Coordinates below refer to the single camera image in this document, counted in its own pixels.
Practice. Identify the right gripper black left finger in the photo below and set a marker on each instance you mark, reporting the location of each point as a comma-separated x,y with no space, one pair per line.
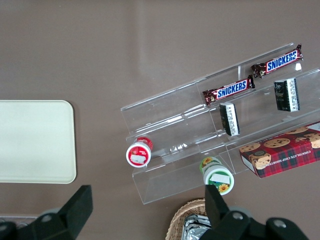
75,212

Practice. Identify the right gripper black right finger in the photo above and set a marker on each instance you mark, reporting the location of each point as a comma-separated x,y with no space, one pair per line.
217,212

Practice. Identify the light wicker basket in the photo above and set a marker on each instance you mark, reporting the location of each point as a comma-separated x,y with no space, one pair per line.
178,217

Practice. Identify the beige plastic tray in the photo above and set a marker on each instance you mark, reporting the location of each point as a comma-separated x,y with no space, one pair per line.
35,142

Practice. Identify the green lidded snack cup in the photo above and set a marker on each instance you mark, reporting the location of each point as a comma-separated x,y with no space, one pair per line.
217,176

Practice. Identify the clear acrylic bottle rack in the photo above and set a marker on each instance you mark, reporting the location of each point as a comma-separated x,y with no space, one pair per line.
17,219

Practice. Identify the red lidded snack cup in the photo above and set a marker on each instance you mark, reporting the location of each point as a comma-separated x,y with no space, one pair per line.
138,155

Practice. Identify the red tartan cookie box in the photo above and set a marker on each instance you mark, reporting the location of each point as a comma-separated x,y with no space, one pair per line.
285,155

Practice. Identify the small black chocolate box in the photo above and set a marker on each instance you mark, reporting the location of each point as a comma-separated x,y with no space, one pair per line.
229,119
286,94

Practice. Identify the clear acrylic stepped display stand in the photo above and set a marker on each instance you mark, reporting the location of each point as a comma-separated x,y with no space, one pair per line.
175,120

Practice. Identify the Snickers chocolate bar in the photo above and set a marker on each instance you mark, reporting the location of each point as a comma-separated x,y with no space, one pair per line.
277,61
228,90

